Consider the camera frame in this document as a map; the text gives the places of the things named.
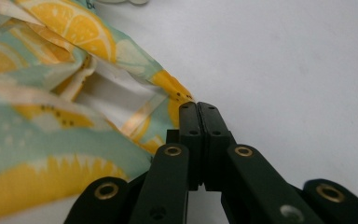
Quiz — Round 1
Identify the orange slice print cloth bag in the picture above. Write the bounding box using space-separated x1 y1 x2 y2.
0 0 196 224

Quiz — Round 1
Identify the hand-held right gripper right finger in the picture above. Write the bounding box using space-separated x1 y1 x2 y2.
198 101 324 224

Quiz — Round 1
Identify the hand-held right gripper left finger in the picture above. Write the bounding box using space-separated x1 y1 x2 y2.
130 101 204 224

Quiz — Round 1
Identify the white plastic tray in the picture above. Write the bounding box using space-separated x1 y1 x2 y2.
95 0 151 6

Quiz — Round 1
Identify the white table sheet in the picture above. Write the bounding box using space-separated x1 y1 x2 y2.
0 0 358 224

